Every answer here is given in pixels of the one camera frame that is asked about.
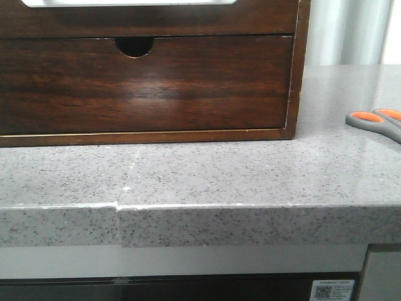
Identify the dark wooden drawer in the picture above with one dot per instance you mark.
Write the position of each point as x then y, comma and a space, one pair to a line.
241, 17
53, 86

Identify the grey orange handled scissors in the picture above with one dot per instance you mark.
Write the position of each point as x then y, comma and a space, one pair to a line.
382, 121

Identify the dark wooden drawer cabinet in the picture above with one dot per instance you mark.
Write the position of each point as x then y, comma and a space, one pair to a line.
138, 46

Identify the dark glass oven door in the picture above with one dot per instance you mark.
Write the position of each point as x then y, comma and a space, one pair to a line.
278, 286

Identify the white QR code sticker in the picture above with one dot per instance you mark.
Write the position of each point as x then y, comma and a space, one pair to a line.
328, 290

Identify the grey cabinet door panel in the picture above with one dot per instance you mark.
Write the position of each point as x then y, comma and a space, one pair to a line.
381, 273

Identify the white tray on cabinet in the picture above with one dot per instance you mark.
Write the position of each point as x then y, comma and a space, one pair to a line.
118, 3

